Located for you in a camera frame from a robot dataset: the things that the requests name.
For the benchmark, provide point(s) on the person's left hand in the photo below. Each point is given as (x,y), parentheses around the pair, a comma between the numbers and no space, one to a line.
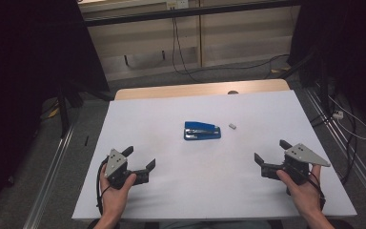
(114,202)

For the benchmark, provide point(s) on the person's right hand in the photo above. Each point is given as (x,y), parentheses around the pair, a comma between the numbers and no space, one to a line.
(306,197)

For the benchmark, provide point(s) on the beige wooden cabinet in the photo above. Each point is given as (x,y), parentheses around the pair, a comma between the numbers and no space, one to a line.
(241,31)

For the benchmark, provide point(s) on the white power strip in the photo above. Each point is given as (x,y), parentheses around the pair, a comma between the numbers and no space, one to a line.
(338,114)

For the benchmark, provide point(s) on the black curtain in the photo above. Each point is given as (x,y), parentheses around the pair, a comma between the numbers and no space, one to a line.
(28,47)
(346,38)

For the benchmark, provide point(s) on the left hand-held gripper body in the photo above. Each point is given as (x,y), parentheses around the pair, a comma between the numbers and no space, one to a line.
(116,163)

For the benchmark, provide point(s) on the blue stapler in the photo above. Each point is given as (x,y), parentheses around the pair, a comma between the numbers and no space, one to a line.
(201,132)

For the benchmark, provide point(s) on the light wooden table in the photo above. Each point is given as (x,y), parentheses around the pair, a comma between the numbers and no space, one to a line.
(187,89)

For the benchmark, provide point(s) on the black stand legs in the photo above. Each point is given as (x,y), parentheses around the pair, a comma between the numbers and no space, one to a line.
(323,86)
(64,111)

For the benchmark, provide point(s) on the black horizontal bar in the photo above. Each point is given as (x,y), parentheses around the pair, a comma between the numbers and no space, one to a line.
(139,17)

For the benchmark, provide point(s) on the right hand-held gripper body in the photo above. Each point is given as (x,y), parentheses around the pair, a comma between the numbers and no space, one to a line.
(301,156)

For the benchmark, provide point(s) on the person's grey clothing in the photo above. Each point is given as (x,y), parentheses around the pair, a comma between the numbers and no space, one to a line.
(216,225)

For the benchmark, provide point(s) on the aluminium floor rail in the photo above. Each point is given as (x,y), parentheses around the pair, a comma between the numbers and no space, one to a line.
(49,181)
(359,165)

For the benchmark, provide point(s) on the small grey staple strip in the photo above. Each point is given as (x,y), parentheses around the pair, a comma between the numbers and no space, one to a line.
(232,126)

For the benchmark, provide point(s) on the white table cover sheet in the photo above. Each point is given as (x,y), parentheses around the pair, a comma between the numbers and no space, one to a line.
(187,184)

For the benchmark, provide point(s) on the small black cabinet bracket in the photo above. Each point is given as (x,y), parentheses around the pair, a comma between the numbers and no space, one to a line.
(126,60)
(163,55)

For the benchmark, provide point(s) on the small black floor object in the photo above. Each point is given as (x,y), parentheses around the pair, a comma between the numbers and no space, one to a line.
(86,141)

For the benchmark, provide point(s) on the white wall socket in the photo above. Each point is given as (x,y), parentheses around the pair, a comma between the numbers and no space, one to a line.
(177,4)

